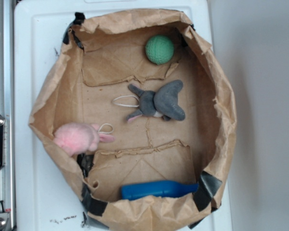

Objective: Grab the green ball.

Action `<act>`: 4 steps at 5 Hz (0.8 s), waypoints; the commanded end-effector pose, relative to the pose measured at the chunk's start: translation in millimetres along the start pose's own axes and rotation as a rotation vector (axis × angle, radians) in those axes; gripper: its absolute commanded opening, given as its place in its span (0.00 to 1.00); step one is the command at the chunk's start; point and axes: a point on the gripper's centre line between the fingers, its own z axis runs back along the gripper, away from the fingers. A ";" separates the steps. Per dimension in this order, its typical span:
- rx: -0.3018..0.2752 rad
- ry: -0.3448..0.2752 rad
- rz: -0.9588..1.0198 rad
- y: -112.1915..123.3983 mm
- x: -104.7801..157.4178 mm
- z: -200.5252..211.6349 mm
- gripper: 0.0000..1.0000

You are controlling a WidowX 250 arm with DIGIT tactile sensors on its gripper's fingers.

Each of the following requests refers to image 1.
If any green textured ball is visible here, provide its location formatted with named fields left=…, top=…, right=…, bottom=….
left=145, top=35, right=174, bottom=65

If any brown paper bag tray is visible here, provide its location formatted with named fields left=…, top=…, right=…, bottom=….
left=29, top=9, right=237, bottom=231

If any grey plush elephant toy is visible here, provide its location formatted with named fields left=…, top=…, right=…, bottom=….
left=112, top=79, right=186, bottom=123

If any pink plush bunny toy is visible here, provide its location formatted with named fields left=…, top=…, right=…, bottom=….
left=53, top=122, right=115, bottom=157

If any blue plastic bottle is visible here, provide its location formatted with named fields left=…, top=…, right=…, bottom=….
left=121, top=180, right=198, bottom=200

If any white plastic tray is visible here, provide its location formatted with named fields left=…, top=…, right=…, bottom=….
left=13, top=0, right=233, bottom=231

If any aluminium frame rail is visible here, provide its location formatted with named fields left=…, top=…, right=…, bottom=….
left=0, top=0, right=17, bottom=231

